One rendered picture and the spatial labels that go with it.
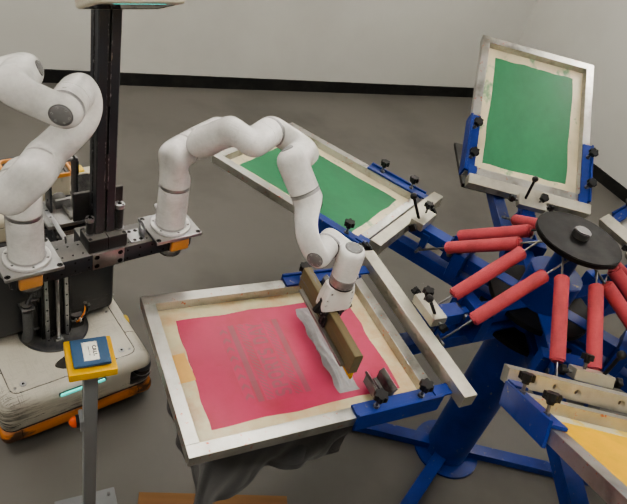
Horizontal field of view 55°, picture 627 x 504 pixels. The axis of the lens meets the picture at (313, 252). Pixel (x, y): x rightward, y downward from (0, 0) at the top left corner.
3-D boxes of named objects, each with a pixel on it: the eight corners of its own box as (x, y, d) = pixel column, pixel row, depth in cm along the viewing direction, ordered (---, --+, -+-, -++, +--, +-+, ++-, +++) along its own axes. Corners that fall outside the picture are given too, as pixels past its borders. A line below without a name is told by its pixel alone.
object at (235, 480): (202, 515, 187) (220, 435, 162) (198, 503, 190) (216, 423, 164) (332, 477, 208) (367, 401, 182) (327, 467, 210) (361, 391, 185)
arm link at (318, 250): (298, 187, 172) (325, 251, 179) (277, 206, 162) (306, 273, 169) (323, 181, 167) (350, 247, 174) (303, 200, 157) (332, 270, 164)
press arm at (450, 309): (419, 330, 206) (424, 320, 203) (411, 318, 210) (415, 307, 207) (459, 323, 214) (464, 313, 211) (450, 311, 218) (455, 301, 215)
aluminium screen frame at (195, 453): (187, 467, 152) (188, 458, 150) (139, 305, 191) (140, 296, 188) (437, 404, 187) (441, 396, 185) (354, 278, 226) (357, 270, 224)
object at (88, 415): (61, 558, 217) (52, 391, 159) (54, 502, 232) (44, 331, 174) (124, 540, 227) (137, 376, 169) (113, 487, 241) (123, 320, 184)
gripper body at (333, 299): (351, 269, 181) (341, 296, 187) (321, 273, 176) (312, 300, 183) (363, 287, 176) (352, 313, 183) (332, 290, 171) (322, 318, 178)
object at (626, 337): (515, 418, 193) (531, 395, 186) (395, 259, 245) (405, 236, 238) (674, 373, 230) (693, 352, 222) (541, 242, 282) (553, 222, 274)
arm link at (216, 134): (238, 108, 154) (273, 88, 169) (144, 152, 175) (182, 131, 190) (264, 158, 158) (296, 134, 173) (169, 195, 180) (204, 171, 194)
